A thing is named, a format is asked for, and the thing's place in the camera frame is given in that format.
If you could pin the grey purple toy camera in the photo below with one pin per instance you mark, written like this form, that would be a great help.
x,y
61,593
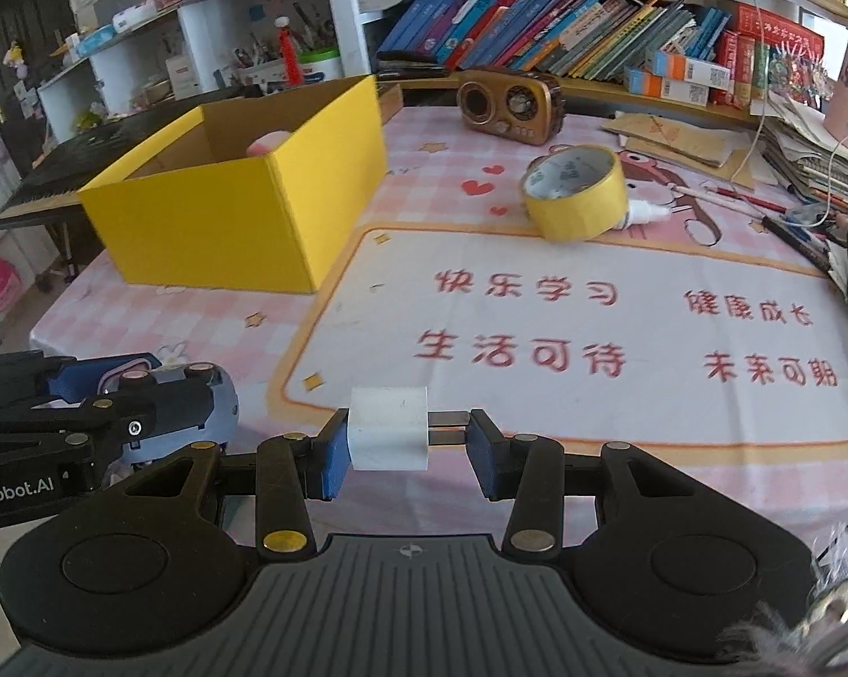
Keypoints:
x,y
173,406

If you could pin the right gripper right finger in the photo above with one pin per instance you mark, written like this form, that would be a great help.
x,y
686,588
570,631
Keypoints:
x,y
529,472

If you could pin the brown retro radio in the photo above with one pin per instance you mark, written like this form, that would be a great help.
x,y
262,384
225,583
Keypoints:
x,y
526,107

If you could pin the orange white medicine box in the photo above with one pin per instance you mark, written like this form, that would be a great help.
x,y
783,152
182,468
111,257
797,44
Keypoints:
x,y
679,67

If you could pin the pink checkered tablecloth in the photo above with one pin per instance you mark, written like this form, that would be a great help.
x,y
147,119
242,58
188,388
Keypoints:
x,y
705,339

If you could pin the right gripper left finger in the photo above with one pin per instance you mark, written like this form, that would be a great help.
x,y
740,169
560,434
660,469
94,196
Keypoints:
x,y
292,470

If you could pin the brown cardboard pieces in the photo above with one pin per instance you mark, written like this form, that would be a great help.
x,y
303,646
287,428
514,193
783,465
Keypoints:
x,y
722,154

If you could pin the black electronic piano keyboard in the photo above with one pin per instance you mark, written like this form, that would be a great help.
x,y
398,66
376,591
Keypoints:
x,y
49,194

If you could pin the white pen holder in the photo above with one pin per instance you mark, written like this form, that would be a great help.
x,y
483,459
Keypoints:
x,y
272,72

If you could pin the red thick book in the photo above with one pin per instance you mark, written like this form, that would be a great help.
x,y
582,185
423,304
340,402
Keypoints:
x,y
776,30

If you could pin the white spray bottle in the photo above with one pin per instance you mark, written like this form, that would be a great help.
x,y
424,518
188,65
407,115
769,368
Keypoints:
x,y
640,213

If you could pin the white charger cube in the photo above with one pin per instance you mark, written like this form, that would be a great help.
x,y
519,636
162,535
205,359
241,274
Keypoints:
x,y
391,428

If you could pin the stack of papers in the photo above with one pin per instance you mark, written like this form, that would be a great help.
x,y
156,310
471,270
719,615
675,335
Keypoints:
x,y
808,160

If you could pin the white green lidded jar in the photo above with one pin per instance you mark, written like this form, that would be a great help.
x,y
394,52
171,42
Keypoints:
x,y
321,65

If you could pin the red pencil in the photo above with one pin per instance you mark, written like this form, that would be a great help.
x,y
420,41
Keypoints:
x,y
755,201

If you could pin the yellow tape roll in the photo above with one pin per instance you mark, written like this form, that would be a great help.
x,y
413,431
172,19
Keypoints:
x,y
575,194

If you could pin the pink plush paw toy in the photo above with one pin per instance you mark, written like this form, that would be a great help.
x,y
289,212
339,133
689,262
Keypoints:
x,y
268,143

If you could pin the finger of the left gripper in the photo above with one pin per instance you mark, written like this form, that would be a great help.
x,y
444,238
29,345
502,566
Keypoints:
x,y
30,378
97,416

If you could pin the yellow cardboard box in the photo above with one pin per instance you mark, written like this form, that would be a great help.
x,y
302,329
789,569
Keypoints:
x,y
187,207

